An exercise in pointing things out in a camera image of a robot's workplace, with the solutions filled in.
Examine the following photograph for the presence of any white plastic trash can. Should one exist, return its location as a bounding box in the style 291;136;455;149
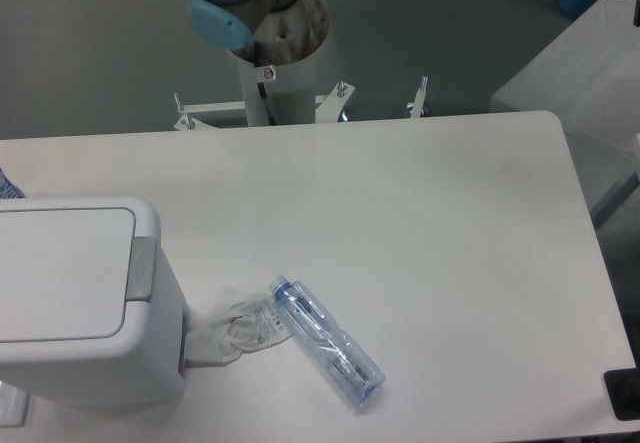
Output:
1;197;188;407

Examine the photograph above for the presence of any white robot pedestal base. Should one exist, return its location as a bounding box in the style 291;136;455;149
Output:
172;0;430;132

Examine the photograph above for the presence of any blue patterned object left edge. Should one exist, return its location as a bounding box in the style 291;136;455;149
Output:
0;169;25;199

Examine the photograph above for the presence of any clear empty plastic bottle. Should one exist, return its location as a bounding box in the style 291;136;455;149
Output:
269;276;386;406

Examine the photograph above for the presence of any white side table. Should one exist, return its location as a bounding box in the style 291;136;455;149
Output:
490;0;639;151

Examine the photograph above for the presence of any grey lid push button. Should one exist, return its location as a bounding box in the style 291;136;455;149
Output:
126;237;156;302

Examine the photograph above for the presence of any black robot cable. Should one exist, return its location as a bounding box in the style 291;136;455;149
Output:
252;40;277;127

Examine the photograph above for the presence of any white trash can lid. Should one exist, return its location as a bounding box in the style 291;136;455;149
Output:
1;208;135;343

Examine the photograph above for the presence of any crumpled white paper wrapper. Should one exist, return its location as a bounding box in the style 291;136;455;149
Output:
183;290;292;368

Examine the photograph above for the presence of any black clamp at table edge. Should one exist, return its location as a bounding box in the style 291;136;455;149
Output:
604;368;639;421

